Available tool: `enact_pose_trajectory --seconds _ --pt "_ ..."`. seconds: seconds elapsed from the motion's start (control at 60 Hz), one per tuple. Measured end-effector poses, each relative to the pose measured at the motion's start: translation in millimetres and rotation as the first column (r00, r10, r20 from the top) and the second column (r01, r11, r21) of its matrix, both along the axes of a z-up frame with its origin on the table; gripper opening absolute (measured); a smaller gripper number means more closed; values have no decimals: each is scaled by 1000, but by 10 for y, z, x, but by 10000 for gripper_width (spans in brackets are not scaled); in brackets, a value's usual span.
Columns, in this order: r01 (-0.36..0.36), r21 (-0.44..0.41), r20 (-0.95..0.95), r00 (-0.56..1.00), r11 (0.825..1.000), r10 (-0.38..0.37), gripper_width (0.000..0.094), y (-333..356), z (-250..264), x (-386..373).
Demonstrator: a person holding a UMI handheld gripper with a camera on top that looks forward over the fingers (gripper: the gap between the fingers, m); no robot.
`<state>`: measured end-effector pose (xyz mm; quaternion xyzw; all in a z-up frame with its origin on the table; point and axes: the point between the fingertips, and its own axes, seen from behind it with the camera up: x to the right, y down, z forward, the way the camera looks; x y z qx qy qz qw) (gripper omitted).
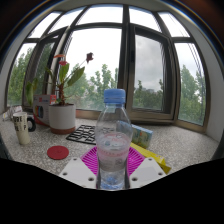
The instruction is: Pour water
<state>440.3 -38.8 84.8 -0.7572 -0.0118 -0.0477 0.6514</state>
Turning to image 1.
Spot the clear blue-capped water bottle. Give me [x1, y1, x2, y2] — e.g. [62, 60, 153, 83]
[94, 88, 134, 191]

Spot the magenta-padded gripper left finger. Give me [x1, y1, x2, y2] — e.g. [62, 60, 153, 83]
[59, 146, 99, 190]

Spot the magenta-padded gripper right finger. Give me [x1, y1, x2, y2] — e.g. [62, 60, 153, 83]
[127, 147, 167, 190]

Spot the blue-green carton pack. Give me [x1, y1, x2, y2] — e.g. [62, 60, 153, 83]
[116, 120, 154, 150]

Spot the flowering plant in white pot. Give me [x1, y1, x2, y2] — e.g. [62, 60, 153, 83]
[24, 52, 95, 135]

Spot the flat round red coaster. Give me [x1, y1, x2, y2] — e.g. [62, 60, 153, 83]
[46, 145, 70, 161]

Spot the cream cup with black letters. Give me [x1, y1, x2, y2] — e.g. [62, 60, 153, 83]
[12, 111, 31, 146]

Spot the small black round object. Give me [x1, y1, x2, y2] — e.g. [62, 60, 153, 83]
[26, 114, 37, 133]

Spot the black lattice trivet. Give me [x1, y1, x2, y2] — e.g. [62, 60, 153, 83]
[65, 124, 98, 146]

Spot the clear packet with white contents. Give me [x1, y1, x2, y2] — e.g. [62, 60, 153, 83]
[1, 105, 23, 122]

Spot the yellow glue box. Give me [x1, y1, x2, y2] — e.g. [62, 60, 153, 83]
[129, 142, 172, 175]

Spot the dark-framed bay window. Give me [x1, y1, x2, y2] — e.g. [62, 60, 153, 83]
[6, 3, 211, 134]

